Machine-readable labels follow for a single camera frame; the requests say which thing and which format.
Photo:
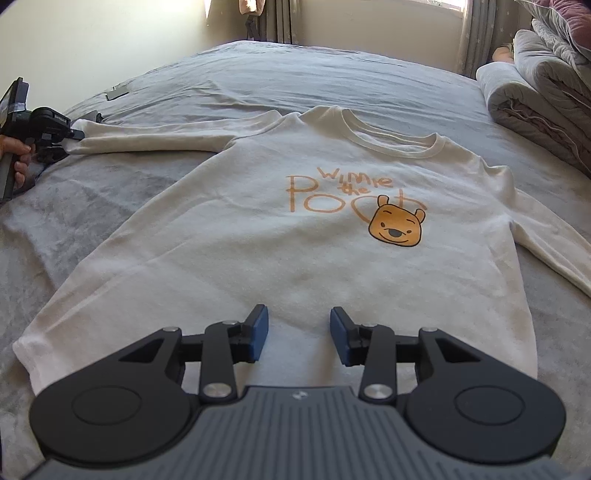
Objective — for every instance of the pale pink cushion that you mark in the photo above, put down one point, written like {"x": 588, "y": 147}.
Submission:
{"x": 503, "y": 54}

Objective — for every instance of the grey curtain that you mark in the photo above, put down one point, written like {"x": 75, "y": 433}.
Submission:
{"x": 485, "y": 37}
{"x": 279, "y": 21}

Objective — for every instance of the window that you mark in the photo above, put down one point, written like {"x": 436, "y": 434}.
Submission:
{"x": 450, "y": 3}

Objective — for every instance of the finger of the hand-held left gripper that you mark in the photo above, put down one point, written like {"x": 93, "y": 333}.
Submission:
{"x": 77, "y": 134}
{"x": 53, "y": 152}

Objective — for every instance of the pink hanging cloth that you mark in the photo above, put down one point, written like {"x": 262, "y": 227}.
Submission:
{"x": 251, "y": 5}

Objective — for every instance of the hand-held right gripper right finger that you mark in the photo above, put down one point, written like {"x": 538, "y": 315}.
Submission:
{"x": 339, "y": 337}

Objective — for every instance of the black flat tag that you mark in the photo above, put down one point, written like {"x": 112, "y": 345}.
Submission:
{"x": 117, "y": 93}

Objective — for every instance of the person's left hand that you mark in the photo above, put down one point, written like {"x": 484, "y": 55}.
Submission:
{"x": 21, "y": 150}

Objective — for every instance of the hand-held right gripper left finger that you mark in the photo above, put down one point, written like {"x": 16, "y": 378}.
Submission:
{"x": 259, "y": 334}

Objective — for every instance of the grey bed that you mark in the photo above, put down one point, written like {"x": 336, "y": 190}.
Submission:
{"x": 231, "y": 78}

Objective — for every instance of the cream long-sleeve sweatshirt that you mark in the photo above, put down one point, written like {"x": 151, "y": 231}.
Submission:
{"x": 231, "y": 240}

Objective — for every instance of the folded grey duvet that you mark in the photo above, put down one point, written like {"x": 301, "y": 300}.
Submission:
{"x": 554, "y": 78}

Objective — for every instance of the maroon pillow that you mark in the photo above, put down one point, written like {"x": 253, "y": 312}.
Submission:
{"x": 572, "y": 11}

